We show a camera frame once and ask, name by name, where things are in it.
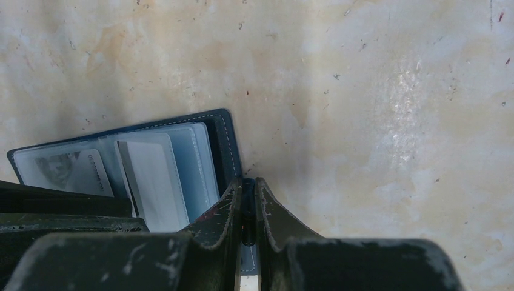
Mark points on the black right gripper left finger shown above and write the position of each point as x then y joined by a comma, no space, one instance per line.
205,255

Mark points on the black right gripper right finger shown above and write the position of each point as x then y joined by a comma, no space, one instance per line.
294,257

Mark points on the thin card edge-on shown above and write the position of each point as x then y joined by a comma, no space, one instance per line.
153,184

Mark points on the dark blue leather card holder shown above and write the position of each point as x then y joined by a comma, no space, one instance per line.
204,146

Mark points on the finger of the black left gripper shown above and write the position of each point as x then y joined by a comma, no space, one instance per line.
28,213

